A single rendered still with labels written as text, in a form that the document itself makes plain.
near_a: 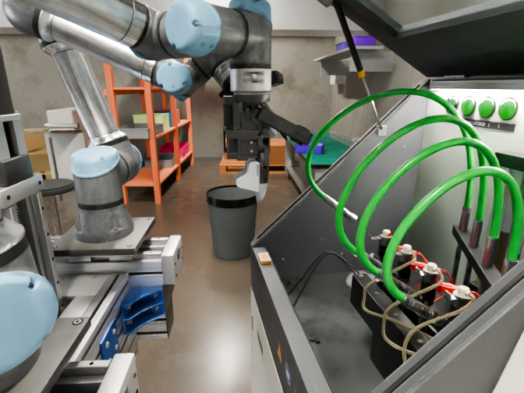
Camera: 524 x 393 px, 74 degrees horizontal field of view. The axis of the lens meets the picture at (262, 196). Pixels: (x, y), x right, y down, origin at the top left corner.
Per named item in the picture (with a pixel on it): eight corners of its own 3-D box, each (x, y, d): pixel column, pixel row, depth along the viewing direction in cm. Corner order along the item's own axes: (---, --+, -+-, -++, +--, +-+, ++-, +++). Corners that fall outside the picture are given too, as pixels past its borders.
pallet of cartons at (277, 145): (290, 162, 687) (290, 137, 672) (297, 173, 598) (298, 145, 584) (222, 163, 679) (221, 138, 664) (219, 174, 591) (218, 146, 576)
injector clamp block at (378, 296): (347, 324, 92) (352, 273, 87) (382, 320, 93) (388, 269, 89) (430, 451, 60) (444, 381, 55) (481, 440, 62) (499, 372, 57)
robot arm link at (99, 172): (66, 205, 89) (57, 153, 85) (91, 190, 102) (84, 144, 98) (113, 205, 89) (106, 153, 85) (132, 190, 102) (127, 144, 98)
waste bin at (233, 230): (259, 241, 337) (259, 185, 320) (256, 263, 294) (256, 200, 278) (214, 240, 338) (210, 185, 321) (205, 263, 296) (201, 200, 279)
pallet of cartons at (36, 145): (83, 164, 664) (76, 127, 643) (50, 181, 550) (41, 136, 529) (37, 165, 659) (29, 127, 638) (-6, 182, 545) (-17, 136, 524)
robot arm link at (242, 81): (267, 70, 67) (276, 68, 60) (266, 94, 69) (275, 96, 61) (228, 69, 66) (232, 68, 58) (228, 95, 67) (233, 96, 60)
